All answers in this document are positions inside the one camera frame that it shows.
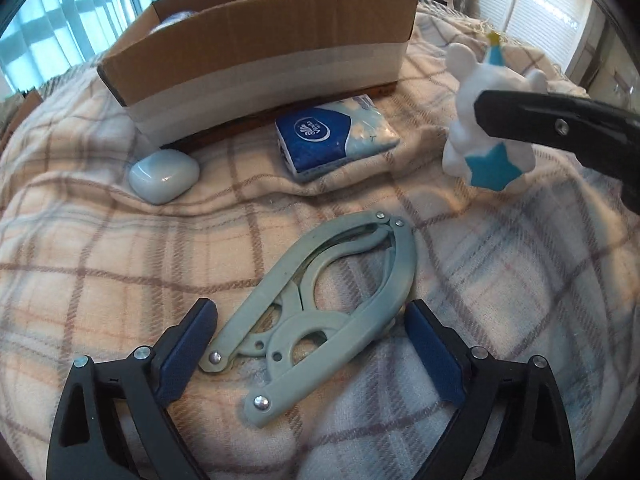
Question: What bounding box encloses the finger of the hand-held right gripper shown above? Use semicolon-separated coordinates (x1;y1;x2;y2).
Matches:
474;89;640;181

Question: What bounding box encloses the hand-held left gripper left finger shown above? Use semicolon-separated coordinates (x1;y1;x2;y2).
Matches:
46;298;220;480

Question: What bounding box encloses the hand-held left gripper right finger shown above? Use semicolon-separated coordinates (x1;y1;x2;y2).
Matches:
403;299;577;480

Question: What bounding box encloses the white and blue figurine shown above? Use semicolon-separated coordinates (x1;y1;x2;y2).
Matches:
443;32;551;192

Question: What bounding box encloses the green folding clothes hanger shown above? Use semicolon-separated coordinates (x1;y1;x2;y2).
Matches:
198;211;417;429

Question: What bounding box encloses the white earbud case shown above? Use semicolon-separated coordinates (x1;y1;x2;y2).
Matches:
128;149;201;205

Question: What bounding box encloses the blue tissue packet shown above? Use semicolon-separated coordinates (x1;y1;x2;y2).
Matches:
274;94;401;184

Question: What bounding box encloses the cardboard box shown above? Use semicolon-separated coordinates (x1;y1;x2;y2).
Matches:
96;0;421;149

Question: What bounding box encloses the plaid blanket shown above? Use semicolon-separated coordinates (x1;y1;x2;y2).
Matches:
0;0;640;480

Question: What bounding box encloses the blue window curtain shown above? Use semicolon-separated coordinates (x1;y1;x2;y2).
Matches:
0;0;166;95

